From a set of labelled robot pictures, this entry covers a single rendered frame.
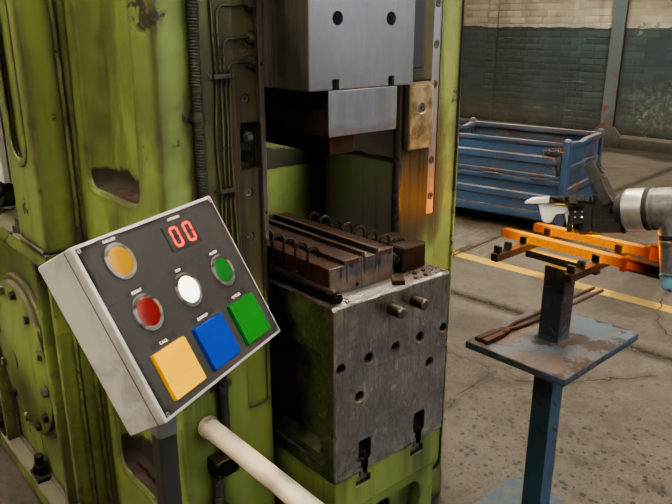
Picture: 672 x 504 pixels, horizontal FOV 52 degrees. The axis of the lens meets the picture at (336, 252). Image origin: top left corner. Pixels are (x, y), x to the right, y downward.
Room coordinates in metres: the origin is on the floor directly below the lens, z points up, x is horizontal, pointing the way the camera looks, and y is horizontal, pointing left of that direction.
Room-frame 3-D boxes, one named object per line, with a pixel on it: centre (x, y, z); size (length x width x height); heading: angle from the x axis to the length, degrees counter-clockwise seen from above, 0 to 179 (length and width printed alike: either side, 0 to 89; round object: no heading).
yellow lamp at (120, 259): (0.96, 0.32, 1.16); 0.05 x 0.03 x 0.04; 131
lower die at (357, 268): (1.65, 0.08, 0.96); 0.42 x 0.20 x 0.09; 41
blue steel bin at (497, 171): (5.51, -1.42, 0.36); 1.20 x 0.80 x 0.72; 52
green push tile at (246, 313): (1.10, 0.15, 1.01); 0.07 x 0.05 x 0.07; 156
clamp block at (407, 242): (1.65, -0.16, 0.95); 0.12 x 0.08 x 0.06; 41
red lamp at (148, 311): (0.94, 0.28, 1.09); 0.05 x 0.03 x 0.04; 131
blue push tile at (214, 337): (1.01, 0.19, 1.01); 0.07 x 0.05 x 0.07; 156
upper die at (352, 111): (1.65, 0.08, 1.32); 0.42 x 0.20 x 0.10; 41
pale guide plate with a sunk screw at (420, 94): (1.80, -0.21, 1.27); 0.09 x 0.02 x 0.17; 131
